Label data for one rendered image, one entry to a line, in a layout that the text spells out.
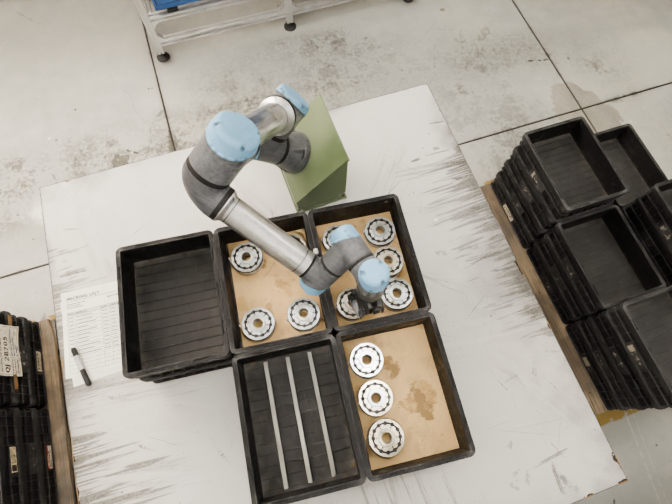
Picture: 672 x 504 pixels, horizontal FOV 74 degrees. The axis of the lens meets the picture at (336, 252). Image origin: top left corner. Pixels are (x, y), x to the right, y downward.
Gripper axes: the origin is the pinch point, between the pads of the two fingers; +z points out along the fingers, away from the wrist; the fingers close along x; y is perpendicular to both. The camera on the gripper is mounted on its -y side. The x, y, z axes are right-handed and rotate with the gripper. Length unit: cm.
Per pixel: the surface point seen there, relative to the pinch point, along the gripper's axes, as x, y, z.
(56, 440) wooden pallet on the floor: -133, 7, 71
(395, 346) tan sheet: 5.8, 16.4, 1.9
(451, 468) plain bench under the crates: 13, 55, 15
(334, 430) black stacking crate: -18.9, 34.3, 2.0
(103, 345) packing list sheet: -86, -12, 15
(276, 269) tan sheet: -23.6, -17.9, 2.0
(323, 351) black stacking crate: -15.9, 11.7, 2.1
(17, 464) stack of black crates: -134, 14, 47
